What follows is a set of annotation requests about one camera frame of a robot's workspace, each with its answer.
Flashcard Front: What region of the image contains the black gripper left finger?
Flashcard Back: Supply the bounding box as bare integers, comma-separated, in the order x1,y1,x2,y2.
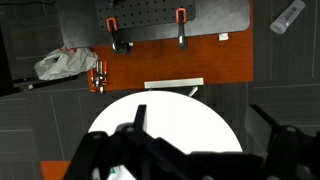
63,105,187,180

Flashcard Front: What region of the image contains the left orange black clamp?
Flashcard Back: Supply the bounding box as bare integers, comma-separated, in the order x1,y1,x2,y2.
106,17,130,54

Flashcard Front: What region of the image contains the orange black clamp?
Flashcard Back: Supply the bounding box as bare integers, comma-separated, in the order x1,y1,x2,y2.
106,17,130,54
176,8,187,49

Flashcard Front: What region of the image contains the white plastic bag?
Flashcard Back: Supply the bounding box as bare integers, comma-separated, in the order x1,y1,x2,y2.
34,47,99,80

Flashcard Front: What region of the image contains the black rod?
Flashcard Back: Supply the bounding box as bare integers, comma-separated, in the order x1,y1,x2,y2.
13,76,78,92

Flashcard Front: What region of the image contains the orange wooden board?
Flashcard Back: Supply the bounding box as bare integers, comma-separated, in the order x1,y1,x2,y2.
87,0,255,93

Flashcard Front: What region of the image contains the right orange black clamp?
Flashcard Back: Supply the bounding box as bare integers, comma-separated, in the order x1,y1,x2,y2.
176,8,187,49

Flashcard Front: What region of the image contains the white plastic bottle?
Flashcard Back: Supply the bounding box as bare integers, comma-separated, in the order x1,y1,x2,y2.
270,0,305,34

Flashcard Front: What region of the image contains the orange handled tool pile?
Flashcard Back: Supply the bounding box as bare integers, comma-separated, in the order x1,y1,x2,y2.
89,60,108,94

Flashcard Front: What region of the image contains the grey metal bar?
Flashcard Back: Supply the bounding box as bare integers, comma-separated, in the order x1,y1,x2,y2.
144,78,204,89

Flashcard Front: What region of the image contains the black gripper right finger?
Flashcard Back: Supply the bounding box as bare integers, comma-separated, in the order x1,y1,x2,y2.
245,104,320,180

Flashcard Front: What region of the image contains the black perforated metal plate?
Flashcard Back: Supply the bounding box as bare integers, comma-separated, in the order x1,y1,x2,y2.
95,0,196,31

